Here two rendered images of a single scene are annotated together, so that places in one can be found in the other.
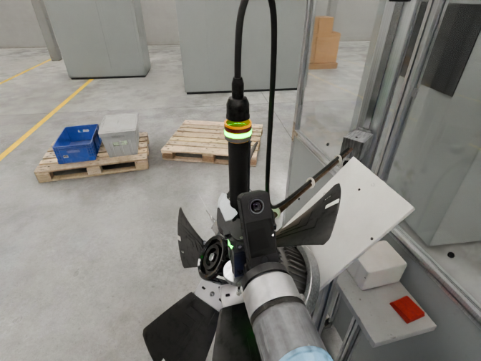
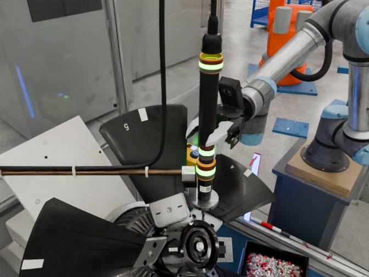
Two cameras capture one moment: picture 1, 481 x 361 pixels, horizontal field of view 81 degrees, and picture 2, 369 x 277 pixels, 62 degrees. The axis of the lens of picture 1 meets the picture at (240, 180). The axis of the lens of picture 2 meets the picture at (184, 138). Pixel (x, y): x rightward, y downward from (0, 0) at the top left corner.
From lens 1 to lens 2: 0.90 m
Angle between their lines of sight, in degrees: 98
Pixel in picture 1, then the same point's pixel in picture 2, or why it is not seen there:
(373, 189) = (50, 143)
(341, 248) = (105, 180)
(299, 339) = (258, 81)
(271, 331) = (264, 88)
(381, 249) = (24, 220)
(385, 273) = not seen: hidden behind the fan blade
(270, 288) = (251, 90)
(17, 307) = not seen: outside the picture
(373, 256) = not seen: hidden behind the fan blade
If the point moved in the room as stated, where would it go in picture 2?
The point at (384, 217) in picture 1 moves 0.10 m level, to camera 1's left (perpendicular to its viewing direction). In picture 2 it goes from (83, 138) to (99, 153)
